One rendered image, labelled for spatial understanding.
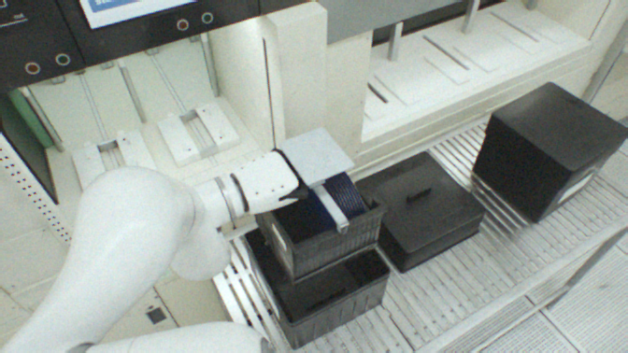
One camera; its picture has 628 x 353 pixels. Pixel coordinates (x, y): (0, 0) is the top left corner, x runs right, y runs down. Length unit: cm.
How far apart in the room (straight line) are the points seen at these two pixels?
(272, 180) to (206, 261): 20
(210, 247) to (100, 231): 30
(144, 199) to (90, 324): 11
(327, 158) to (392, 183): 55
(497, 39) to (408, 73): 46
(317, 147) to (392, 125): 70
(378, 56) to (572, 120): 75
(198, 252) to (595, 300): 204
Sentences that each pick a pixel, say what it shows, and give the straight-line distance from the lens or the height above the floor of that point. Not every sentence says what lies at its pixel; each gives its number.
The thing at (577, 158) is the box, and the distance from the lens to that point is 138.
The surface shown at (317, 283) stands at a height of 77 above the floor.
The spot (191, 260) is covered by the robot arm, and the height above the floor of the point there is 132.
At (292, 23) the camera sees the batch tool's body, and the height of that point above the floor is 139.
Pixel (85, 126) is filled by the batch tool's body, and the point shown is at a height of 87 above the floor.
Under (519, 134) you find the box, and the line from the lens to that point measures 138.
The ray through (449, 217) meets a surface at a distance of 130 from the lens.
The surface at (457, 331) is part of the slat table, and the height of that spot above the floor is 76.
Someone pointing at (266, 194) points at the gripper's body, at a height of 128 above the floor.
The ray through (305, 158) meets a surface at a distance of 82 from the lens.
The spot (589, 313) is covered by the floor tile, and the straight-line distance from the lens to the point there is 238.
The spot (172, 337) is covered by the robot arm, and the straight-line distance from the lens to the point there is 37.
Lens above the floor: 188
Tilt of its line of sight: 50 degrees down
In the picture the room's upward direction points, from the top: straight up
